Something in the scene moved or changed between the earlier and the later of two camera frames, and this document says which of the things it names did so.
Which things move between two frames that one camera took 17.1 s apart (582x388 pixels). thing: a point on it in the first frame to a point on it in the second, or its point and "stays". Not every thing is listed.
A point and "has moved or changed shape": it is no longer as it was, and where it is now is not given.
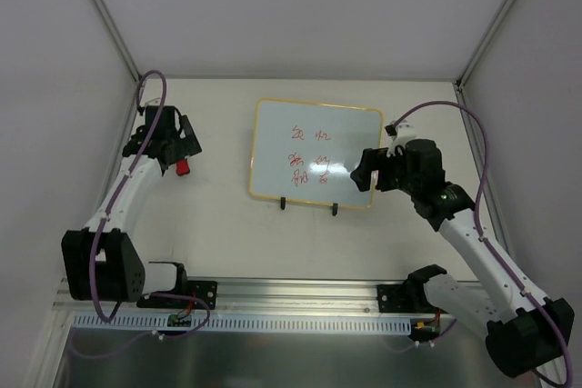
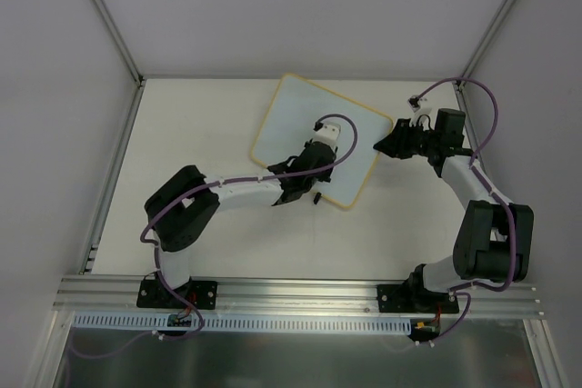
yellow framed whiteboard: [305, 152] has moved or changed shape
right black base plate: [405, 298] stays
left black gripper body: [187, 139] to [299, 177]
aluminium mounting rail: [259, 298] stays
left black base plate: [205, 289] stays
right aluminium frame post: [466, 71] stays
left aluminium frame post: [104, 12] stays
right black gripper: [382, 170] to [406, 136]
